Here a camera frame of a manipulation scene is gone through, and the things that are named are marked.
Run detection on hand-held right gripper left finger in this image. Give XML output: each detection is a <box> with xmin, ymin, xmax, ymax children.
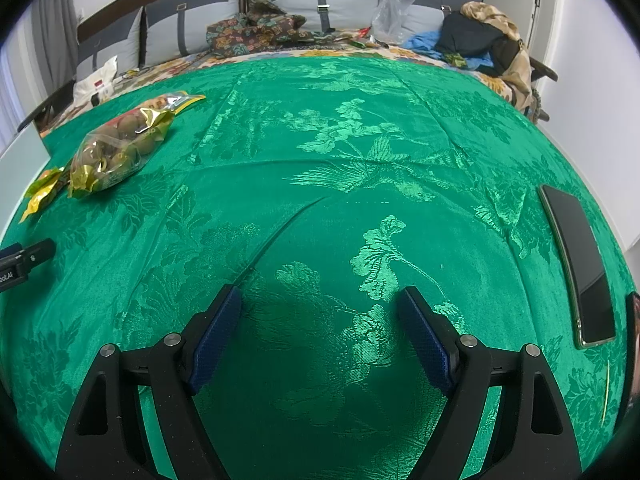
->
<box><xmin>54</xmin><ymin>284</ymin><xmax>244</xmax><ymax>480</ymax></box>

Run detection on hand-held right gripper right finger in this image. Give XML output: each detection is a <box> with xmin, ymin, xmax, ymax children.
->
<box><xmin>396</xmin><ymin>285</ymin><xmax>584</xmax><ymax>480</ymax></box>

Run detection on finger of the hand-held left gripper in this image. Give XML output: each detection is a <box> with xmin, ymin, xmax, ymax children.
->
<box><xmin>0</xmin><ymin>238</ymin><xmax>57</xmax><ymax>270</ymax></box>

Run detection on yellow-edged meatball packet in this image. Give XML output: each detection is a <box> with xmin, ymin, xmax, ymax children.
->
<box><xmin>20</xmin><ymin>167</ymin><xmax>69</xmax><ymax>224</ymax></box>

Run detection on gold packet of brown balls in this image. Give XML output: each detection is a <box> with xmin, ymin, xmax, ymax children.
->
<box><xmin>67</xmin><ymin>106</ymin><xmax>177</xmax><ymax>199</ymax></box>

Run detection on orange ball snack packet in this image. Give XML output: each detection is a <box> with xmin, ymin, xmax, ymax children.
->
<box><xmin>142</xmin><ymin>90</ymin><xmax>207</xmax><ymax>112</ymax></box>

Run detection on dark wooden side table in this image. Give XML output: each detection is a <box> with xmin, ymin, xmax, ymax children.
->
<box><xmin>17</xmin><ymin>82</ymin><xmax>77</xmax><ymax>132</ymax></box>

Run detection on black smartphone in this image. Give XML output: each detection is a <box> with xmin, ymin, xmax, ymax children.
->
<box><xmin>538</xmin><ymin>184</ymin><xmax>617</xmax><ymax>351</ymax></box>

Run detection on white plastic bag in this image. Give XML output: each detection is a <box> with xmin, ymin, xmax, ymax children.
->
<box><xmin>73</xmin><ymin>55</ymin><xmax>119</xmax><ymax>107</ymax></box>

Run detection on green patterned blanket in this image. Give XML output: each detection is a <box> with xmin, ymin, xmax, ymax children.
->
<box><xmin>0</xmin><ymin>55</ymin><xmax>640</xmax><ymax>480</ymax></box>

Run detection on grey curtain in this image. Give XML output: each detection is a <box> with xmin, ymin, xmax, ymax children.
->
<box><xmin>27</xmin><ymin>5</ymin><xmax>77</xmax><ymax>92</ymax></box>

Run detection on floral bedsheet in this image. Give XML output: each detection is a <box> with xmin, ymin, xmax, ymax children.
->
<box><xmin>97</xmin><ymin>40</ymin><xmax>528</xmax><ymax>107</ymax></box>

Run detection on dark wooden armrest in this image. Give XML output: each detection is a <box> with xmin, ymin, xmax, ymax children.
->
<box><xmin>527</xmin><ymin>54</ymin><xmax>559</xmax><ymax>124</ymax></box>

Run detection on blue cloth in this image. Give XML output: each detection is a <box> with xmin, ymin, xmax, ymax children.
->
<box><xmin>402</xmin><ymin>29</ymin><xmax>494</xmax><ymax>72</ymax></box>

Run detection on dark floral patterned cloth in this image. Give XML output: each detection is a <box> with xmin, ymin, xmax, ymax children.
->
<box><xmin>205</xmin><ymin>0</ymin><xmax>362</xmax><ymax>59</ymax></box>

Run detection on red and green wrappers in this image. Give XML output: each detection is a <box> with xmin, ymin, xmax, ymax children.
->
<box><xmin>344</xmin><ymin>27</ymin><xmax>389</xmax><ymax>51</ymax></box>

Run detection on black bag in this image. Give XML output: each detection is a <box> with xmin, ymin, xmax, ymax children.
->
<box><xmin>434</xmin><ymin>9</ymin><xmax>524</xmax><ymax>79</ymax></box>

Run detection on clear plastic bag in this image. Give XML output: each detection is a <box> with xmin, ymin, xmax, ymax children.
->
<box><xmin>370</xmin><ymin>0</ymin><xmax>417</xmax><ymax>46</ymax></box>

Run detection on pile of clothes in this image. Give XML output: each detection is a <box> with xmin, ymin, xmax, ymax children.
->
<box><xmin>459</xmin><ymin>0</ymin><xmax>539</xmax><ymax>117</ymax></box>

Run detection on white door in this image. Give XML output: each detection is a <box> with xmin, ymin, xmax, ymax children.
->
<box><xmin>482</xmin><ymin>0</ymin><xmax>547</xmax><ymax>62</ymax></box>

